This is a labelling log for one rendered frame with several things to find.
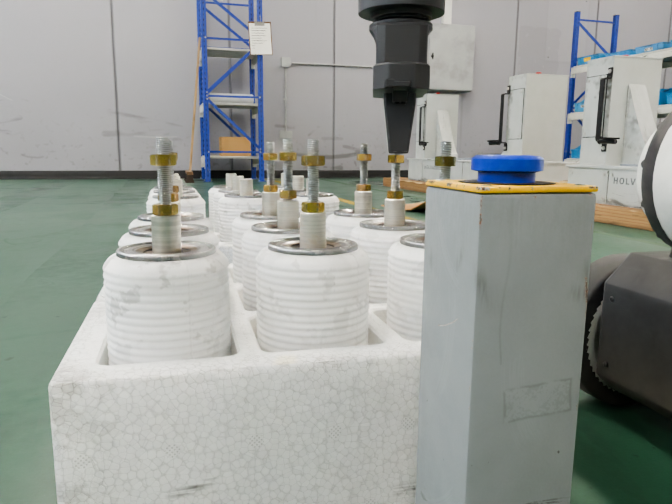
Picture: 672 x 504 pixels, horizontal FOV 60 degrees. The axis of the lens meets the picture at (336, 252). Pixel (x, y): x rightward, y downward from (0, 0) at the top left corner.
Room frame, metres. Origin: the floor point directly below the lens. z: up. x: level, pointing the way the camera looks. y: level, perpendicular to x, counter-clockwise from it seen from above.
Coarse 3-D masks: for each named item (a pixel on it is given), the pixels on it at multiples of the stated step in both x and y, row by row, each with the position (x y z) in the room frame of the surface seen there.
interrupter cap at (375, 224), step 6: (360, 222) 0.63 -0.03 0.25; (366, 222) 0.64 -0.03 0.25; (372, 222) 0.64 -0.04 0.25; (378, 222) 0.64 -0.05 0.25; (408, 222) 0.64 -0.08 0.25; (414, 222) 0.64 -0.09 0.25; (420, 222) 0.64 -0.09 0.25; (366, 228) 0.61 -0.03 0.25; (372, 228) 0.60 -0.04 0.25; (378, 228) 0.59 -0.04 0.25; (384, 228) 0.59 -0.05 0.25; (390, 228) 0.59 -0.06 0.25; (396, 228) 0.59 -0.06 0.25; (402, 228) 0.59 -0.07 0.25; (408, 228) 0.59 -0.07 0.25; (414, 228) 0.59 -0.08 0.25; (420, 228) 0.60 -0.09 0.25
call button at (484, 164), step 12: (480, 156) 0.33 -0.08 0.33; (492, 156) 0.32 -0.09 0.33; (504, 156) 0.32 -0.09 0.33; (516, 156) 0.32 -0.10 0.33; (528, 156) 0.32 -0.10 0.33; (540, 156) 0.33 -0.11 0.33; (480, 168) 0.33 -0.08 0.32; (492, 168) 0.32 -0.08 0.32; (504, 168) 0.32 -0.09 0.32; (516, 168) 0.32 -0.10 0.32; (528, 168) 0.32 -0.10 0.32; (540, 168) 0.32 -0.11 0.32; (480, 180) 0.33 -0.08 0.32; (492, 180) 0.32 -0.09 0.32; (504, 180) 0.32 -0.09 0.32; (516, 180) 0.32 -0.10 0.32; (528, 180) 0.32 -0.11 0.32
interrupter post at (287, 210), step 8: (280, 200) 0.59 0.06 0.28; (288, 200) 0.59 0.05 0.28; (296, 200) 0.59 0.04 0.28; (280, 208) 0.59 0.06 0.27; (288, 208) 0.59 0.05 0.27; (296, 208) 0.59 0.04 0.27; (280, 216) 0.59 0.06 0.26; (288, 216) 0.59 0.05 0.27; (296, 216) 0.59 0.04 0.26; (280, 224) 0.59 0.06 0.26; (288, 224) 0.59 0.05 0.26; (296, 224) 0.59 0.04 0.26
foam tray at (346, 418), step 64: (256, 320) 0.52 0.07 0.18; (384, 320) 0.55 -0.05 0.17; (64, 384) 0.36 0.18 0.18; (128, 384) 0.37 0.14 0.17; (192, 384) 0.38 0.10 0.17; (256, 384) 0.39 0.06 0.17; (320, 384) 0.41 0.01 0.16; (384, 384) 0.42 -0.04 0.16; (64, 448) 0.36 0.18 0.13; (128, 448) 0.37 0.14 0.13; (192, 448) 0.38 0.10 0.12; (256, 448) 0.39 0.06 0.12; (320, 448) 0.41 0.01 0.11; (384, 448) 0.42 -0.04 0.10
